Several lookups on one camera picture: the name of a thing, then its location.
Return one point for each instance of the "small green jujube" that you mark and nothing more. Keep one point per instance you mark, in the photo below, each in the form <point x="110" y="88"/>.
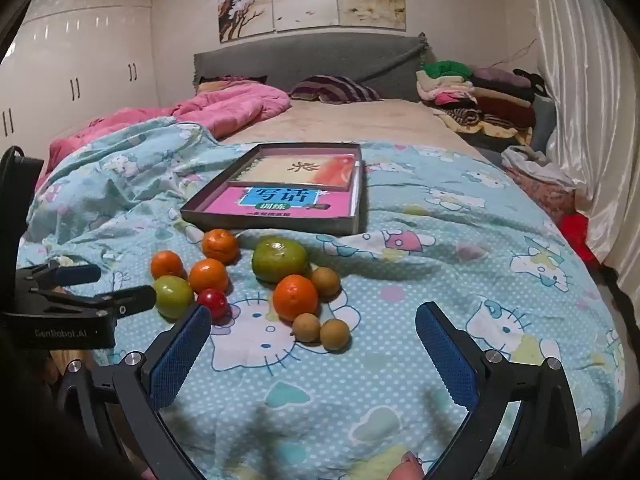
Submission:
<point x="172" y="296"/>

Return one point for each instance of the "pile of folded clothes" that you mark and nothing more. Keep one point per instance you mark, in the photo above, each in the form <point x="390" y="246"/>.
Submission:
<point x="475" y="100"/>

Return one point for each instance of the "striped pillow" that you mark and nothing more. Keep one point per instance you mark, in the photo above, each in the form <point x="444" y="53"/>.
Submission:
<point x="330" y="87"/>

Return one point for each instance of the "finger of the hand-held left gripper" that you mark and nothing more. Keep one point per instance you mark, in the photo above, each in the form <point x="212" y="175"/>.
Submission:
<point x="75" y="275"/>
<point x="135" y="299"/>

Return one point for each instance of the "red cloth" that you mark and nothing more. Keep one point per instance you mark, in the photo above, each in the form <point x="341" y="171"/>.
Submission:
<point x="575" y="230"/>

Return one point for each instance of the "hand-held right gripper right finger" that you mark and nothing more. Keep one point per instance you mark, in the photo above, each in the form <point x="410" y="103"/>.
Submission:
<point x="447" y="355"/>

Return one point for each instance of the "grey headboard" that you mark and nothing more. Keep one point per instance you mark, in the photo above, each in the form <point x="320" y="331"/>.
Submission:
<point x="325" y="55"/>

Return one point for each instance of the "cream and orange book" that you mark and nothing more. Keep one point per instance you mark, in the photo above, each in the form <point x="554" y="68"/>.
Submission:
<point x="280" y="167"/>

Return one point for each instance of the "floral cloth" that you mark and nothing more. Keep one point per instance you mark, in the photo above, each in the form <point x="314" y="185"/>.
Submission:
<point x="545" y="195"/>

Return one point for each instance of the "pink book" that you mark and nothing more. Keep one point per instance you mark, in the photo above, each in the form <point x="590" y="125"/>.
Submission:
<point x="230" y="205"/>

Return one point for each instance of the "beige bed sheet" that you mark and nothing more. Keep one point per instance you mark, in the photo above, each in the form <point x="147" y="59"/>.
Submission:
<point x="350" y="120"/>

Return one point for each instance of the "pink quilt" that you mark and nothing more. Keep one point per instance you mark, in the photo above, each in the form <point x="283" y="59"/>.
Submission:
<point x="225" y="107"/>

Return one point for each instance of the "white wardrobe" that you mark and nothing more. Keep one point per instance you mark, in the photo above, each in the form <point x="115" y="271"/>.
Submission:
<point x="75" y="60"/>

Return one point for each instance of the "grey cardboard box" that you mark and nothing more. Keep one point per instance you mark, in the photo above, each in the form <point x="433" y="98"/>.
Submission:
<point x="270" y="223"/>

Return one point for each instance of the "person's right hand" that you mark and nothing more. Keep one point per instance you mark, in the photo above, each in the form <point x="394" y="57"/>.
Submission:
<point x="407" y="467"/>

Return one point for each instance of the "brown longan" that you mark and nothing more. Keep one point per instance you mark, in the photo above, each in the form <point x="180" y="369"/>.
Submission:
<point x="325" y="281"/>
<point x="334" y="333"/>
<point x="306" y="327"/>

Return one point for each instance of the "light blue cartoon cat blanket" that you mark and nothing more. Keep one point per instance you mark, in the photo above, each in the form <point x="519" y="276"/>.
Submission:
<point x="400" y="285"/>

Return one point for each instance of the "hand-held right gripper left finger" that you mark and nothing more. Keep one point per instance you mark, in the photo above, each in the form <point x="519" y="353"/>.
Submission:
<point x="182" y="355"/>

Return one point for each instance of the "white satin curtain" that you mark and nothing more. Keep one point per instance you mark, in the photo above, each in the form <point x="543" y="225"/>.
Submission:
<point x="590" y="110"/>

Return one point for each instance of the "large green jujube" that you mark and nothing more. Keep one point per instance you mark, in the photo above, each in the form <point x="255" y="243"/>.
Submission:
<point x="279" y="259"/>

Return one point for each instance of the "white crumpled cloth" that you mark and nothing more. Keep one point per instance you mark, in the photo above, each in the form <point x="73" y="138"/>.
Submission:
<point x="530" y="157"/>

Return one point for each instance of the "red cherry tomato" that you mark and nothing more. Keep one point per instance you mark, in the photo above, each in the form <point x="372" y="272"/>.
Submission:
<point x="213" y="301"/>

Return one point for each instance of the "orange mandarin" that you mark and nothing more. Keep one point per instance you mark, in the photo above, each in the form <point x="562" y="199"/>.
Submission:
<point x="166" y="265"/>
<point x="295" y="297"/>
<point x="220" y="245"/>
<point x="208" y="276"/>

